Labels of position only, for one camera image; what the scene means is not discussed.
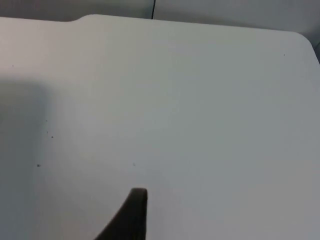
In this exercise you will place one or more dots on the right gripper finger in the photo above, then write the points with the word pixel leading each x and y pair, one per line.
pixel 132 217

